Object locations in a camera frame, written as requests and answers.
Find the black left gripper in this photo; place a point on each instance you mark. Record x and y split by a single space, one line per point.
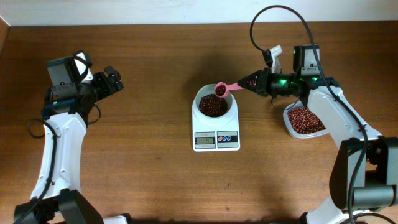
106 82

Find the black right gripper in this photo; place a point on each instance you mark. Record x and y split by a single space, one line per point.
262 81

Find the pink plastic measuring scoop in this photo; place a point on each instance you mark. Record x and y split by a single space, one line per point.
222 90

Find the white round bowl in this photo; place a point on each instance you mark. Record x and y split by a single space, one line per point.
205 93

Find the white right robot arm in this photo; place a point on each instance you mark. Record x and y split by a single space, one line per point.
364 177

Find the red beans in bowl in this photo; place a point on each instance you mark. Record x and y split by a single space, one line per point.
213 106

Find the clear container of red beans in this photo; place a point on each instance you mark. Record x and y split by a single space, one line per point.
301 123

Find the white digital kitchen scale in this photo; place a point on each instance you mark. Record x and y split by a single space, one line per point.
216 134

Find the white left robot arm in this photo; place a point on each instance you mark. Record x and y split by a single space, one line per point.
74 93

